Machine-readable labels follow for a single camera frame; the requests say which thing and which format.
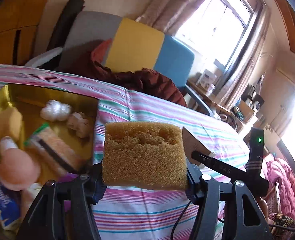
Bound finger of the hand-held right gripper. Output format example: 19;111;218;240
191;151;246;178

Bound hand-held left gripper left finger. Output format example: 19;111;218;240
16;165;105;240

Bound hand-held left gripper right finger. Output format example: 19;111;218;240
186;166;273;240

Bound small cardboard box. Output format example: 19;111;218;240
181;126;216;167

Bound green-topped snack packet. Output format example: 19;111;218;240
24;122;88;177

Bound large yellow sponge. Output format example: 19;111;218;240
101;122;189;190

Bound beige cotton bundle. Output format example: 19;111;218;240
67;112;91;138

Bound pink plastic bottle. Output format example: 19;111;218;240
0;136;41;190

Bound white candies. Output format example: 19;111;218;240
40;99;73;122

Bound blue packet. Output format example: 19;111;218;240
0;174;21;230

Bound gold metal tin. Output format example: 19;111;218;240
0;84;100;175

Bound pink quilt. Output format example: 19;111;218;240
261;152;295;218

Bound brown cardboard box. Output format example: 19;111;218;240
237;100;255;120

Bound black speaker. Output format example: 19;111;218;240
245;90;264;110

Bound white box with blue print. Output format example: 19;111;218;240
196;70;216;88

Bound patterned curtain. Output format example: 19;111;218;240
224;5;271;110
135;0;223;34

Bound striped tablecloth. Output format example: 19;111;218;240
0;65;250;240

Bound maroon puffer jacket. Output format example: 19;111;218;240
62;39;188;108

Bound window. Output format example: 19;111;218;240
174;0;254;68

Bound grey yellow blue armchair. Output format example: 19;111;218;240
25;11;195;95

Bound black rolled mat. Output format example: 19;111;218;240
46;0;86;50

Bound wooden wardrobe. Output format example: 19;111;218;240
0;0;58;68

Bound black cable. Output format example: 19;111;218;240
171;200;193;240

